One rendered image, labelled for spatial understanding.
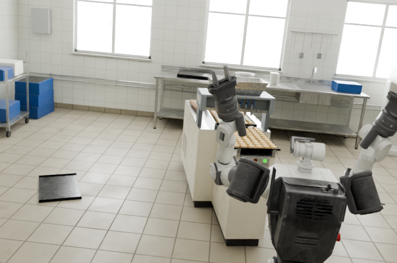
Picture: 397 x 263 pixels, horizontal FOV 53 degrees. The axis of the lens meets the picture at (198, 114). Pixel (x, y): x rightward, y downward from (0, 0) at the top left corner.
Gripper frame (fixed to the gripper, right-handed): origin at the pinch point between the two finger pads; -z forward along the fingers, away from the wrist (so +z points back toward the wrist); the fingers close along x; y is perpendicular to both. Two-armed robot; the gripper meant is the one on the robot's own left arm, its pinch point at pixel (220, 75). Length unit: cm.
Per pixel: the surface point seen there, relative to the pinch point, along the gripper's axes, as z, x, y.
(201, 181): 190, 36, -170
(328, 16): 178, 393, -381
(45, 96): 194, -70, -549
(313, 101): 278, 302, -320
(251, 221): 188, 45, -94
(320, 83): 279, 350, -360
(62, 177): 186, -85, -276
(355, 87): 273, 367, -297
